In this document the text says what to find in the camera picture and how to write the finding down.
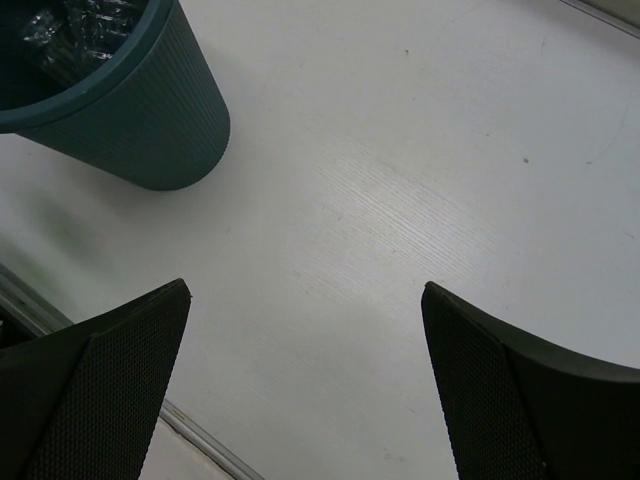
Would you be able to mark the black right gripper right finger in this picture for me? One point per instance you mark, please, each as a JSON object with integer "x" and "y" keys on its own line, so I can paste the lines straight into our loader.
{"x": 519, "y": 407}

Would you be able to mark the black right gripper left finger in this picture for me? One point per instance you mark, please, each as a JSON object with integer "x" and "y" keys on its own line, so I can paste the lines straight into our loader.
{"x": 83, "y": 402}

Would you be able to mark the clear plastic bottle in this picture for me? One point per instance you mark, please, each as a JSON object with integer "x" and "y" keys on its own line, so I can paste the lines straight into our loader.
{"x": 69, "y": 40}

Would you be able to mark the dark teal ribbed bin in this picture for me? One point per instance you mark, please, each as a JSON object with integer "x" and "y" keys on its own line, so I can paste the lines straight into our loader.
{"x": 152, "y": 115}

